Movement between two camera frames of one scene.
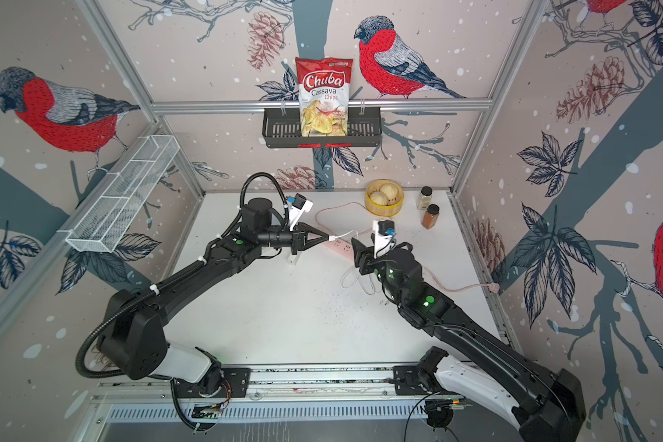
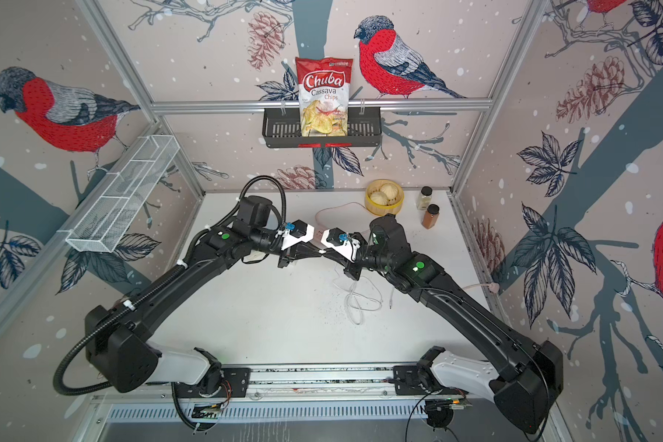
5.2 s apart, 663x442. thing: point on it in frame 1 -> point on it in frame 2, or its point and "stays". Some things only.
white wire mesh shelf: [104, 222] stays
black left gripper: [299, 238] -> [289, 255]
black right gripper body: [370, 264] stays
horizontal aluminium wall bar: [292, 105] stays
